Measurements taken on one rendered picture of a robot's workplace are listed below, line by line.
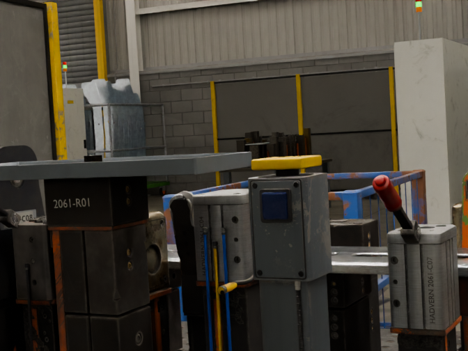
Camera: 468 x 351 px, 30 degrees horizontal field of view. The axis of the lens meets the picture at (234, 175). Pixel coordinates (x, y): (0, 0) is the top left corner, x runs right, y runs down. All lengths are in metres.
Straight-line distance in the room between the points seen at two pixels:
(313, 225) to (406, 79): 8.33
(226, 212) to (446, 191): 8.09
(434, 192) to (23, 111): 5.29
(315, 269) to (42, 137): 4.25
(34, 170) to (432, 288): 0.49
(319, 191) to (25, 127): 4.10
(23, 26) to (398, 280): 4.16
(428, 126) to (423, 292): 8.15
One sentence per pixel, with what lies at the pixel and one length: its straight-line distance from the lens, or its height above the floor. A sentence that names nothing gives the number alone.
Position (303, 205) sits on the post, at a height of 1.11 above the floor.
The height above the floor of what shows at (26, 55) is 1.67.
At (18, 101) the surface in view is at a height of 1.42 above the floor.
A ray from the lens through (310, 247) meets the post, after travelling 0.93.
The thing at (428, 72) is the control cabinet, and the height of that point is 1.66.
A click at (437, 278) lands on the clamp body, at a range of 1.06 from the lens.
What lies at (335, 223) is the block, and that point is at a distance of 1.47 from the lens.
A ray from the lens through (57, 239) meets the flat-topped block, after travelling 1.10.
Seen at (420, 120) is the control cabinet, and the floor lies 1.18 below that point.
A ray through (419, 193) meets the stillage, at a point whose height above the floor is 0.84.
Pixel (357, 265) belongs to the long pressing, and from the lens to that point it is 1.21.
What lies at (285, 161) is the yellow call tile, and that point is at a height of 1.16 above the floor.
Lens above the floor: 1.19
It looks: 3 degrees down
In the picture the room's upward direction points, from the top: 3 degrees counter-clockwise
